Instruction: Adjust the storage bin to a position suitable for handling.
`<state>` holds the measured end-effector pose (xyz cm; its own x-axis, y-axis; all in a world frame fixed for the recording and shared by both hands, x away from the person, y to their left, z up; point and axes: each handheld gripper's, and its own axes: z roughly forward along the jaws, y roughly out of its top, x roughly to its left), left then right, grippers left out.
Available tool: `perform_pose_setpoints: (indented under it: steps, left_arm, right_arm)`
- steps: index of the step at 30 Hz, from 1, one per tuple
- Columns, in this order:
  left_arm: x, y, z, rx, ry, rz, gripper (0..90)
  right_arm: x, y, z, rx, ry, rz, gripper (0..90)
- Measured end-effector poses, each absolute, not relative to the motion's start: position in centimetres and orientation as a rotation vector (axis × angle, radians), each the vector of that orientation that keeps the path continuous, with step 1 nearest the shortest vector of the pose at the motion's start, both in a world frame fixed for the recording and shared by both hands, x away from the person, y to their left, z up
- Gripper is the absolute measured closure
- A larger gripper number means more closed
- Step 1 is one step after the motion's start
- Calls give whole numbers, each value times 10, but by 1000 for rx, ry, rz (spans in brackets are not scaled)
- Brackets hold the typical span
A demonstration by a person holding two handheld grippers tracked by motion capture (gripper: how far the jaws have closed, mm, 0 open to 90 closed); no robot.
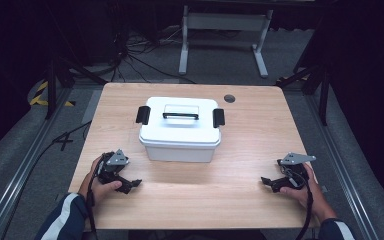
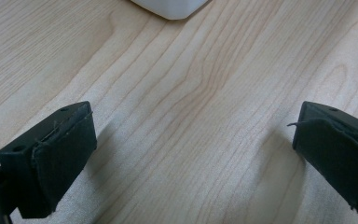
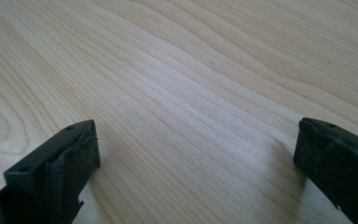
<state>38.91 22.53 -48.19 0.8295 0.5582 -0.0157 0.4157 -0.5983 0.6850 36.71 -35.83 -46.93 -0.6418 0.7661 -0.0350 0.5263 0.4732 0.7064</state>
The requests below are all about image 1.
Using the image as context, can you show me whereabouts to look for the black curtain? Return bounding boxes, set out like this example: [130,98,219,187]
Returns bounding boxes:
[293,0,384,224]
[0,0,91,164]

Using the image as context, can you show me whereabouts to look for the grey metal table frame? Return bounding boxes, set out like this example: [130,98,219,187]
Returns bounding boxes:
[178,4,275,80]

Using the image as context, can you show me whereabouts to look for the person's right hand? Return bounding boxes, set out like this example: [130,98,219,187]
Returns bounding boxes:
[279,162,338,224]

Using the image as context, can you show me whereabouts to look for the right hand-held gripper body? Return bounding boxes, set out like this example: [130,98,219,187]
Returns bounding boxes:
[276,152,317,191]

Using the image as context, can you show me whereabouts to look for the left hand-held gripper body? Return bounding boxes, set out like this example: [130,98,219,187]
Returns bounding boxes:
[96,148,131,185]

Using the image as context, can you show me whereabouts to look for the aluminium floor rail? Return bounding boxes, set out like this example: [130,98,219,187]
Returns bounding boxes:
[303,93,381,240]
[0,85,75,240]

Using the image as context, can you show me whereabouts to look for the white plastic storage box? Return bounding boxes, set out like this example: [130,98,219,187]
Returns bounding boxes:
[142,142,218,164]

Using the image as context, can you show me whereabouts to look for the bundle of black floor cables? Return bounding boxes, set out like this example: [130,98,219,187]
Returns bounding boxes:
[108,13,198,85]

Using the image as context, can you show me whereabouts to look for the black floor cable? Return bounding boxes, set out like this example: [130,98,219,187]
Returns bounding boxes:
[0,120,92,240]

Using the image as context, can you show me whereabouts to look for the white box lid black handle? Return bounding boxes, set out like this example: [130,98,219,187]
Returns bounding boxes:
[135,96,226,149]

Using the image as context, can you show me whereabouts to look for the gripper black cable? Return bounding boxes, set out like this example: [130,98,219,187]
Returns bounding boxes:
[280,165,315,240]
[85,153,112,240]

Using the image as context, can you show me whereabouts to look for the person's left hand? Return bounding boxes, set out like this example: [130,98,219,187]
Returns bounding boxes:
[78,155,123,205]

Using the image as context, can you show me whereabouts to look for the yellow black hazard tape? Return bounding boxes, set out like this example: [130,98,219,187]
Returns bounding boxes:
[29,79,77,108]

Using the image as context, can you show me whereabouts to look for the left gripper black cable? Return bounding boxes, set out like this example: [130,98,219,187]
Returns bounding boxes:
[85,153,112,240]

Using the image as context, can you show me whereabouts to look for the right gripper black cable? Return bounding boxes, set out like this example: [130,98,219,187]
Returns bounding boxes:
[280,165,315,240]

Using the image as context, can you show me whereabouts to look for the black tripod stand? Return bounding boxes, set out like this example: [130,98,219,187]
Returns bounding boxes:
[44,55,109,121]
[275,62,332,127]

